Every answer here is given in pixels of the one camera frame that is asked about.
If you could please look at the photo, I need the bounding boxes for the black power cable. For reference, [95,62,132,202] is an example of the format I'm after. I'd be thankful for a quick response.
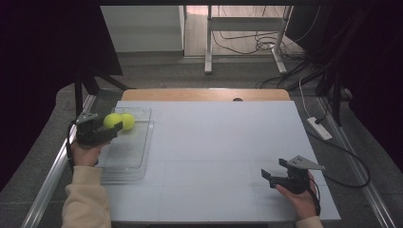
[306,129,372,189]

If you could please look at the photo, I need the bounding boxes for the white desk frame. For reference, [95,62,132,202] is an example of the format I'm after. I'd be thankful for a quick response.
[203,5,294,75]

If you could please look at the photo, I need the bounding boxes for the white cable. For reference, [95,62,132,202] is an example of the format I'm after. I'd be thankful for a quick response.
[297,77,312,119]

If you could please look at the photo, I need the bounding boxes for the bundle of thin black cables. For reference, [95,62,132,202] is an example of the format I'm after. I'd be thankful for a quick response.
[211,5,321,60]

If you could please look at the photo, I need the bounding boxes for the white power strip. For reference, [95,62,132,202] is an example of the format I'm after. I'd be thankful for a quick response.
[305,116,334,142]

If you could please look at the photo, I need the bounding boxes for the black curtain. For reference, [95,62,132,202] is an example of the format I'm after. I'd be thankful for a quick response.
[284,0,403,170]
[0,0,124,191]

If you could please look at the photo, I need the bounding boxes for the white cabinet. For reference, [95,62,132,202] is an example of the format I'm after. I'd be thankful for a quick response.
[100,5,185,53]

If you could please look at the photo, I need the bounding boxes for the aluminium rail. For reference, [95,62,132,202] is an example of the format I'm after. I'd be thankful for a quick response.
[317,96,397,228]
[20,94,96,228]

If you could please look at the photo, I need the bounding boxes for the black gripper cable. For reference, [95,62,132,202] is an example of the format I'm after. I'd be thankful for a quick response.
[306,177,321,217]
[65,119,80,169]

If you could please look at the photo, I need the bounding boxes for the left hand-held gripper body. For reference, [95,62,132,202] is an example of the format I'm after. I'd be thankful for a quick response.
[75,111,119,147]

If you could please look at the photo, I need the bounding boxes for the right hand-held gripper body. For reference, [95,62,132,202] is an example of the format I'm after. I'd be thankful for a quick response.
[269,154,326,195]

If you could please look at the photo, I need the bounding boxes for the yellow tennis ball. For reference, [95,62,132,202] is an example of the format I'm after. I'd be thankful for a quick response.
[103,112,124,130]
[121,112,136,131]

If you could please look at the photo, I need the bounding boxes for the black metal stand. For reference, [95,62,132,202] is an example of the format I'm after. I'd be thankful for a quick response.
[74,73,136,124]
[317,69,345,126]

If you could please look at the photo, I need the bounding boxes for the thick black cables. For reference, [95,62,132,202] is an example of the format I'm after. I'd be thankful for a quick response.
[255,58,327,91]

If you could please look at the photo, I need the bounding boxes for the wooden table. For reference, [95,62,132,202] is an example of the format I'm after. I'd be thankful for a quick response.
[121,88,292,103]

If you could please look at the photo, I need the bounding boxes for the person's left hand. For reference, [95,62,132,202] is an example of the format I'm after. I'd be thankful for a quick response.
[69,139,110,168]

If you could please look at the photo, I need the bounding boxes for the clear plastic container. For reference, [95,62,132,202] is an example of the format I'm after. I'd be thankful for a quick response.
[96,106,155,184]

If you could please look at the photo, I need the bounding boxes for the person's right hand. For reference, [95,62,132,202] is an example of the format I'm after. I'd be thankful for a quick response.
[275,172,319,221]

